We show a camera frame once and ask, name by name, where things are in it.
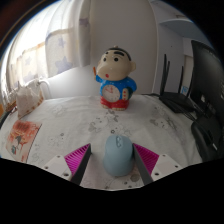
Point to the white star-print curtain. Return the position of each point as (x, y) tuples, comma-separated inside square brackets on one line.
[(46, 46)]

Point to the light blue computer mouse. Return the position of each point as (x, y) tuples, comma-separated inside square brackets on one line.
[(117, 156)]

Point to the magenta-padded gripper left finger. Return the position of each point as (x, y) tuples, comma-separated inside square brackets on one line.
[(78, 157)]

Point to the black router with antennas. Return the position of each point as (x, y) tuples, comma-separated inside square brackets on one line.
[(180, 100)]

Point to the white wall shelf unit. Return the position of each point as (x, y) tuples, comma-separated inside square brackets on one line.
[(180, 26)]

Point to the white printed tablecloth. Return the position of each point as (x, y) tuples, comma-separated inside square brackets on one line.
[(73, 123)]

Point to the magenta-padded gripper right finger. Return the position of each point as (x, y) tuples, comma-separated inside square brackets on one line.
[(148, 159)]

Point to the black keyboard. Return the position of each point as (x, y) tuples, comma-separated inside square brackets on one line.
[(4, 119)]

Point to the cartoon boy figure clock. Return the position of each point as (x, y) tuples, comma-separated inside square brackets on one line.
[(115, 80)]

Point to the black computer monitor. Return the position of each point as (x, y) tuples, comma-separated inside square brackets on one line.
[(208, 76)]

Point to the large white conch shell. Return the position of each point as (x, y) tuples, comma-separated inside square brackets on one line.
[(29, 100)]

